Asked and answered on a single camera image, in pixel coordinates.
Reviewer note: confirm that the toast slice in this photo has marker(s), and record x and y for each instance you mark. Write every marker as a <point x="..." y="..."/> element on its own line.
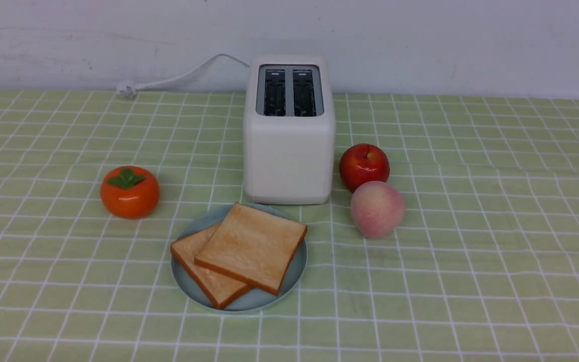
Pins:
<point x="219" y="289"/>
<point x="253" y="246"/>

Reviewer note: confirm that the white two-slot toaster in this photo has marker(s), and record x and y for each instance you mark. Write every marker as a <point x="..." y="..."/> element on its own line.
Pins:
<point x="289" y="129"/>

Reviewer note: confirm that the red apple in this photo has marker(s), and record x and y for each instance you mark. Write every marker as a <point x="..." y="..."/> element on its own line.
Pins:
<point x="363" y="163"/>

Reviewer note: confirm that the pink peach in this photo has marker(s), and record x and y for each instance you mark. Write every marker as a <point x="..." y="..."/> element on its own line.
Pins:
<point x="377" y="209"/>

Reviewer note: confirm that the orange persimmon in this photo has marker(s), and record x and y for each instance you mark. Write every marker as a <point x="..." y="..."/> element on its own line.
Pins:
<point x="130" y="192"/>

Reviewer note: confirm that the green checkered tablecloth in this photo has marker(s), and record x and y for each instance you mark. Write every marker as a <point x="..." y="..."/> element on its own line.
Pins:
<point x="485" y="266"/>

